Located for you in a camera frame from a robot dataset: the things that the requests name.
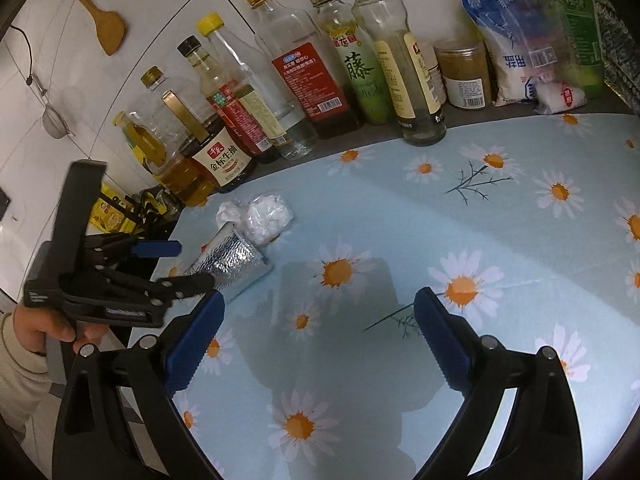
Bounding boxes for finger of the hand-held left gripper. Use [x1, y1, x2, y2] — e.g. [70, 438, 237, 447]
[62, 265, 215, 311]
[82, 232, 182, 268]

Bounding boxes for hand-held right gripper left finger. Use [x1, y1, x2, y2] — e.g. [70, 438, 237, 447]
[52, 290, 227, 480]

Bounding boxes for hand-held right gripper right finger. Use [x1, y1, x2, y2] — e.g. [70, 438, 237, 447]
[412, 286, 583, 480]

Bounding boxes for silver foil bag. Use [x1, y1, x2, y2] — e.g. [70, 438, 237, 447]
[182, 222, 273, 295]

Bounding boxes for person's left forearm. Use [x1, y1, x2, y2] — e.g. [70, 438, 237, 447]
[0, 312, 56, 431]

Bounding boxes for person's left hand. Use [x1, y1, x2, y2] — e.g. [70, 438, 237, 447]
[11, 305, 101, 358]

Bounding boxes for black and yellow cloth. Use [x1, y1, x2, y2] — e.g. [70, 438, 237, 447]
[135, 187, 181, 231]

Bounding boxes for yellow plastic bottle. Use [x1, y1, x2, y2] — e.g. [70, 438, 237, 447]
[97, 182, 138, 235]

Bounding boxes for large amber oil bottle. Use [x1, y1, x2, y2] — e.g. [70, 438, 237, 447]
[112, 66, 221, 208]

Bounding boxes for small white crumpled tissue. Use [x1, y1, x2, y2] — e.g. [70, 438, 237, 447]
[216, 201, 243, 226]

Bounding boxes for metal strainer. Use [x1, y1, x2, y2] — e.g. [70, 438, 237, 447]
[25, 75, 76, 140]

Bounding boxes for clear bag with white tissue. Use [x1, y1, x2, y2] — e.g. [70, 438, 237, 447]
[239, 191, 294, 247]

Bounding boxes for dark soy sauce bottle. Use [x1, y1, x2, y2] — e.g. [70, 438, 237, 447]
[161, 89, 253, 193]

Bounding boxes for daisy print blue tablecloth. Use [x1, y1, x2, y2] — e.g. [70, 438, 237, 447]
[125, 110, 640, 480]

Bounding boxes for dark bottle with black cap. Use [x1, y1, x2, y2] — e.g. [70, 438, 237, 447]
[176, 35, 281, 165]

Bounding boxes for clear bottle with yellow cap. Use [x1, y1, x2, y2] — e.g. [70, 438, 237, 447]
[196, 12, 318, 161]

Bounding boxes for wooden spatula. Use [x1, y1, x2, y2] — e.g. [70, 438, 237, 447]
[52, 0, 126, 57]

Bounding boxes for clear bottle with red label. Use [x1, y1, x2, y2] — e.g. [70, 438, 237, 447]
[238, 0, 363, 140]

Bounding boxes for clear bottle with beige label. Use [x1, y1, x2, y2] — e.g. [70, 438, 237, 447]
[340, 0, 447, 147]

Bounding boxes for small seasoning jar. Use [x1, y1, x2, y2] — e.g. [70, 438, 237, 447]
[433, 37, 492, 110]

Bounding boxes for small white packet red label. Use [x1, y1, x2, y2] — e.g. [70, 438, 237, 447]
[535, 81, 588, 115]

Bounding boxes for bottle with green label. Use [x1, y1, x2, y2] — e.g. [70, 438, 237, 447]
[304, 0, 390, 126]

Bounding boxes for white and blue salt bag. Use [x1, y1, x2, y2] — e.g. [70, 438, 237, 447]
[461, 0, 576, 107]

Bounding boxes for green plastic bag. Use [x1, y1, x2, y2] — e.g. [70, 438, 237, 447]
[527, 0, 606, 101]

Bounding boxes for thin black hanging cord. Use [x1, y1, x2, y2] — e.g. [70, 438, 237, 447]
[7, 25, 36, 86]

